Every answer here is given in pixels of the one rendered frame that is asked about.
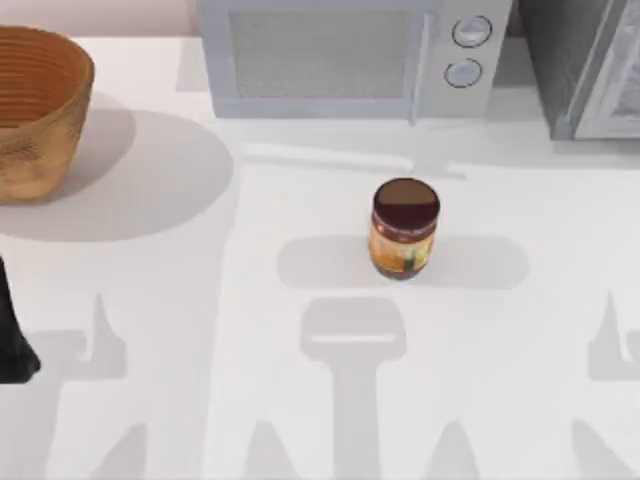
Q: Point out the brown jar with orange label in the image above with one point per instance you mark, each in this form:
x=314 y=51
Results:
x=404 y=235

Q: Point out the pale microwave oven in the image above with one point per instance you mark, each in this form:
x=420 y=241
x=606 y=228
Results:
x=320 y=55

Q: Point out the microwave knob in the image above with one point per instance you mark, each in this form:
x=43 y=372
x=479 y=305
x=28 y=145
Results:
x=463 y=73
x=471 y=29

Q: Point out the grey cabinet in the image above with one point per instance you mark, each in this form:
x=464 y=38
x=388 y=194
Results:
x=560 y=65

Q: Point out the brown woven basket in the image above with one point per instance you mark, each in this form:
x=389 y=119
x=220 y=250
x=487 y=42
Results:
x=35 y=125

